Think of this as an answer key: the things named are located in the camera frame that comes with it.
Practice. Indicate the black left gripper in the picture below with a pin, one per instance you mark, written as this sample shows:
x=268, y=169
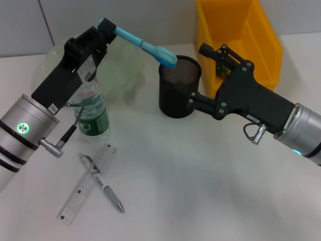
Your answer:
x=65, y=82

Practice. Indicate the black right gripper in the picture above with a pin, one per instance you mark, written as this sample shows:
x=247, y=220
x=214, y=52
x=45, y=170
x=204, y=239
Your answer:
x=250, y=100

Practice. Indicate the green plastic wrapper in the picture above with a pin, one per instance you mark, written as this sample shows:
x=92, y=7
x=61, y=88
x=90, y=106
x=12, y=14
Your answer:
x=223, y=70

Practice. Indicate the black mesh pen cup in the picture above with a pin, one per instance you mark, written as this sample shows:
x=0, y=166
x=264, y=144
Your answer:
x=175, y=100

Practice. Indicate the blue scissors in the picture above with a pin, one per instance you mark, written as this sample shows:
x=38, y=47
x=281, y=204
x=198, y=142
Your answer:
x=150, y=47

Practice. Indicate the clear green-label water bottle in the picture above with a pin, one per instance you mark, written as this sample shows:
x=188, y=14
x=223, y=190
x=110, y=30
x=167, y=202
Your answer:
x=95, y=120

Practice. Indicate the clear plastic ruler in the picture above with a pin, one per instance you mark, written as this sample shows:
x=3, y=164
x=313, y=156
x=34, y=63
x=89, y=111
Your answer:
x=75, y=195

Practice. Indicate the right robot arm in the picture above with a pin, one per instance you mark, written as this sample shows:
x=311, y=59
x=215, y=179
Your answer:
x=301, y=130

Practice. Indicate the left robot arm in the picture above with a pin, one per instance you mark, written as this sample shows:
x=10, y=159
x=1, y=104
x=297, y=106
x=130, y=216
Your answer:
x=22, y=130

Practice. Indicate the translucent green fruit bowl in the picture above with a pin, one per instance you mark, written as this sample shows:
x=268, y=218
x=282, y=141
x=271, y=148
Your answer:
x=125, y=72

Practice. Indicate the grey clear ballpoint pen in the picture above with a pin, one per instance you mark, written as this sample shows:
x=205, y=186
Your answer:
x=110, y=194

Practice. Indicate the yellow plastic bin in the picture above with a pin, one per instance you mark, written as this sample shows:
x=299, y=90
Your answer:
x=225, y=25

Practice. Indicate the silver right gripper connector post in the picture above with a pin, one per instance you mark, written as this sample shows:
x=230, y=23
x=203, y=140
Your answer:
x=259, y=134

